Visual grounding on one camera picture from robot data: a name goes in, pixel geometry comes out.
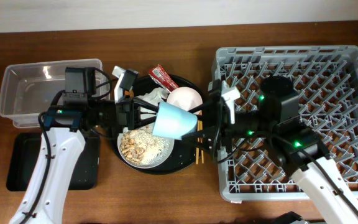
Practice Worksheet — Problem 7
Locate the light blue plastic cup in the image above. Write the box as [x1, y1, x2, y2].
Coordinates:
[152, 102, 198, 140]

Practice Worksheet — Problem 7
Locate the pink bowl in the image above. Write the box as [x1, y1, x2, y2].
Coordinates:
[167, 86, 203, 111]

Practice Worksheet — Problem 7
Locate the white tissue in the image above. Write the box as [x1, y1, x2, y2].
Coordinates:
[137, 87, 170, 106]

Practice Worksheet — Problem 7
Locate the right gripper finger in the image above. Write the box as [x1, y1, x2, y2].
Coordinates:
[181, 126, 216, 148]
[188, 99, 218, 113]

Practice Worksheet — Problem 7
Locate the red snack wrapper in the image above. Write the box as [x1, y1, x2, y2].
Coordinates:
[149, 65, 178, 92]

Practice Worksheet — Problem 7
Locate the white plate with food scraps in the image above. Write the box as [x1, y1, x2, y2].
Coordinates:
[117, 123, 175, 169]

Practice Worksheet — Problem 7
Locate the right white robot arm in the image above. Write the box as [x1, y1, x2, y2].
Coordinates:
[181, 76, 358, 223]

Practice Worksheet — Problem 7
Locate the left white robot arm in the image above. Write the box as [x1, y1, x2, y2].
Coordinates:
[10, 66, 158, 223]

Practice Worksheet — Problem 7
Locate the black rectangular tray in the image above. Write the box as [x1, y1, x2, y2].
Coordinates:
[6, 133, 101, 192]

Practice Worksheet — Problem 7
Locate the grey dishwasher rack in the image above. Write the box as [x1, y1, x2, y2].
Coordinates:
[211, 45, 358, 203]

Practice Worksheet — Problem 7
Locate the wooden chopstick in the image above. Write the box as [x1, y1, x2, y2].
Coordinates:
[198, 121, 204, 164]
[195, 120, 201, 165]

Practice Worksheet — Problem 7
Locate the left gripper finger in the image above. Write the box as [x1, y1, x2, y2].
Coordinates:
[132, 97, 158, 113]
[134, 112, 157, 128]

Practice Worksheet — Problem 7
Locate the clear plastic bin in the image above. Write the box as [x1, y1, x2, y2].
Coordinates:
[0, 58, 103, 128]

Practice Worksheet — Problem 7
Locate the round black tray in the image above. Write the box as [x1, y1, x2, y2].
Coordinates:
[108, 76, 196, 175]

